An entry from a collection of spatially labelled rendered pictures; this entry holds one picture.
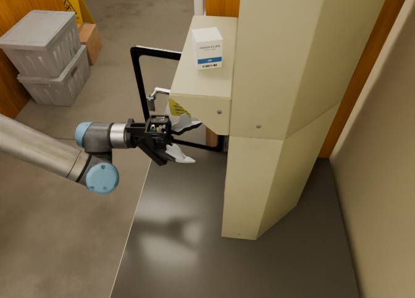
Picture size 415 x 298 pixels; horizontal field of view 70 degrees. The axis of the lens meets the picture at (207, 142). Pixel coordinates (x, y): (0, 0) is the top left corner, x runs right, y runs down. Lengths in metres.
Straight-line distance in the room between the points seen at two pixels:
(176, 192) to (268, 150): 0.53
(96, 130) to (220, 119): 0.42
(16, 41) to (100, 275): 1.89
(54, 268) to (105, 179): 1.46
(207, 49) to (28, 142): 0.44
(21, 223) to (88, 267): 0.60
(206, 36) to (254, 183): 0.36
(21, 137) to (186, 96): 0.39
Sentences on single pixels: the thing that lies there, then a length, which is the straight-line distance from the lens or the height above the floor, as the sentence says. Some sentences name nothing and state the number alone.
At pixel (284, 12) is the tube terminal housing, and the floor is 1.67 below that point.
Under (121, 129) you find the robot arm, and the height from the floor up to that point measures 1.27.
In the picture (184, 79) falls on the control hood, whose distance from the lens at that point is 0.58.
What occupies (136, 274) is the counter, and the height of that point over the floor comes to 0.94.
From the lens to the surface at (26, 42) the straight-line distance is 2.83.
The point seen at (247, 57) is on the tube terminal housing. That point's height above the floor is 1.59.
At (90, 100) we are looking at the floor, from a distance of 3.11.
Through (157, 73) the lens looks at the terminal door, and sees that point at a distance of 0.96.
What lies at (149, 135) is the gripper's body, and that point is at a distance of 0.80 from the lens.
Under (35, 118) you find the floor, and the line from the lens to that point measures 3.12.
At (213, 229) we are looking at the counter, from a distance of 1.01.
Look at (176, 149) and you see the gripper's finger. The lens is 0.78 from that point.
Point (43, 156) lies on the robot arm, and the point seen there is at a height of 1.34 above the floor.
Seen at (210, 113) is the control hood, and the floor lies 1.47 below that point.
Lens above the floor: 1.85
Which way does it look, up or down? 48 degrees down
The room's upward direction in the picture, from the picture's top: straight up
